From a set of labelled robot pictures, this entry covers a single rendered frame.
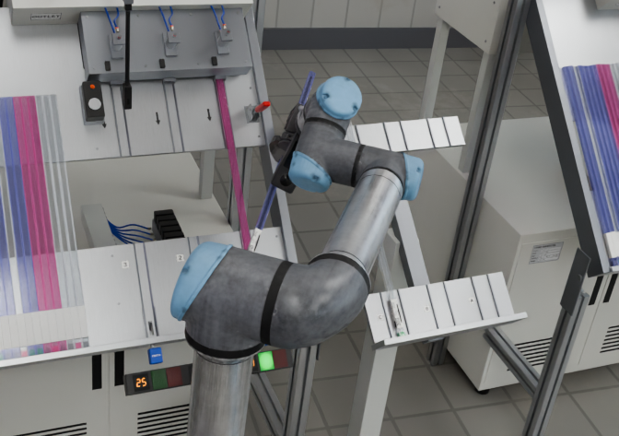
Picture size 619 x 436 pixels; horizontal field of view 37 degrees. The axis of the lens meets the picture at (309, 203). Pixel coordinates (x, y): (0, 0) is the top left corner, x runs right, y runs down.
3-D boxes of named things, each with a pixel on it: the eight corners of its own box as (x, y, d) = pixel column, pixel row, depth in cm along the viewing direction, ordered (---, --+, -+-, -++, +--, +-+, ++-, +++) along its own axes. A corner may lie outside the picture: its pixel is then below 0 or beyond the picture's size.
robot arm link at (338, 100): (314, 108, 153) (329, 64, 156) (295, 128, 163) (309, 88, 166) (356, 126, 155) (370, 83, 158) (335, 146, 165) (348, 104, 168)
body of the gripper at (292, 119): (321, 128, 183) (342, 108, 172) (307, 166, 180) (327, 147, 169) (287, 111, 182) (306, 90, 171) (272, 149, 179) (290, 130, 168)
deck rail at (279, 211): (298, 323, 195) (308, 319, 189) (289, 324, 194) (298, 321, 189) (243, 12, 209) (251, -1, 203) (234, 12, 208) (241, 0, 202)
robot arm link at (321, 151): (346, 185, 151) (365, 127, 154) (282, 170, 153) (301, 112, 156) (349, 204, 158) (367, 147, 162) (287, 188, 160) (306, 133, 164)
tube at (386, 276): (403, 337, 188) (406, 336, 187) (398, 338, 187) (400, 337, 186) (345, 110, 201) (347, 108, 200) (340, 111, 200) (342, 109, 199)
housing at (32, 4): (236, 30, 208) (253, 3, 195) (10, 38, 190) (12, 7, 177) (230, -3, 210) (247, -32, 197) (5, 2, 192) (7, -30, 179)
